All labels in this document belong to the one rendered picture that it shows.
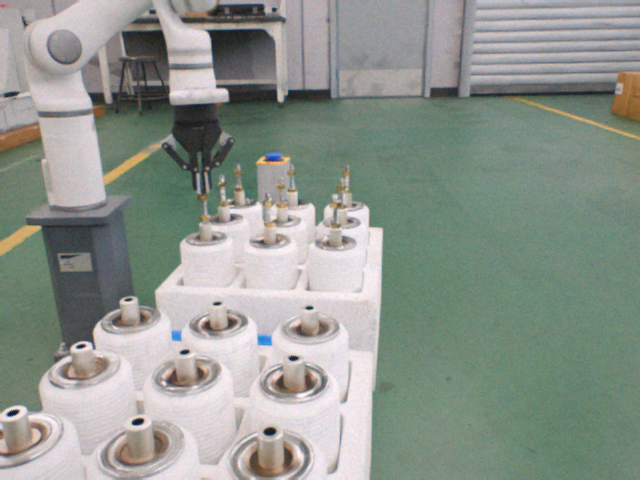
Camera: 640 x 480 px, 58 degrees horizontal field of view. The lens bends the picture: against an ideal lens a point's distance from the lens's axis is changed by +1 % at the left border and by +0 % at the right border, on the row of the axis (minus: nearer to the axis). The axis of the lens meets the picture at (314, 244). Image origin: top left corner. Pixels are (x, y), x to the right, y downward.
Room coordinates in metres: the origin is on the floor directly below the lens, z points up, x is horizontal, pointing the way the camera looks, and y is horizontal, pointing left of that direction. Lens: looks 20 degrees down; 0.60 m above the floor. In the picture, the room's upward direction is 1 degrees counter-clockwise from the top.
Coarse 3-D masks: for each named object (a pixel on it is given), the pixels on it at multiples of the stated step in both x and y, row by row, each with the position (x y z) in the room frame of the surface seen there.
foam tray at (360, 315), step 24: (240, 264) 1.04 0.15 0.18; (168, 288) 0.93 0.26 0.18; (192, 288) 0.93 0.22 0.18; (216, 288) 0.92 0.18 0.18; (240, 288) 0.93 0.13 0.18; (168, 312) 0.92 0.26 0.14; (192, 312) 0.91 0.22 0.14; (264, 312) 0.89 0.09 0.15; (288, 312) 0.88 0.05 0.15; (336, 312) 0.87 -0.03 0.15; (360, 312) 0.87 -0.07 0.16; (360, 336) 0.87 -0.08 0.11
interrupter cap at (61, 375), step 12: (60, 360) 0.57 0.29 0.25; (72, 360) 0.57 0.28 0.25; (96, 360) 0.57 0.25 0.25; (108, 360) 0.57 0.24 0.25; (120, 360) 0.57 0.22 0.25; (48, 372) 0.54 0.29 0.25; (60, 372) 0.54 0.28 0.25; (72, 372) 0.55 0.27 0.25; (96, 372) 0.55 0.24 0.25; (108, 372) 0.54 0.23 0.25; (60, 384) 0.52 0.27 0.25; (72, 384) 0.52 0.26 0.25; (84, 384) 0.52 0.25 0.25; (96, 384) 0.52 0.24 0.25
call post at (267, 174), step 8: (288, 160) 1.39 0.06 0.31; (264, 168) 1.35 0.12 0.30; (272, 168) 1.35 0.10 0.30; (280, 168) 1.34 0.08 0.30; (288, 168) 1.38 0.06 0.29; (264, 176) 1.35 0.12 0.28; (272, 176) 1.35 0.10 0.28; (280, 176) 1.34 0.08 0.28; (288, 176) 1.38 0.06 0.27; (264, 184) 1.35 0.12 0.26; (272, 184) 1.35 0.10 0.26; (288, 184) 1.38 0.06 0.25; (264, 192) 1.35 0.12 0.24; (272, 192) 1.35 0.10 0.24; (264, 208) 1.35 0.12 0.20; (264, 216) 1.35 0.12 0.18
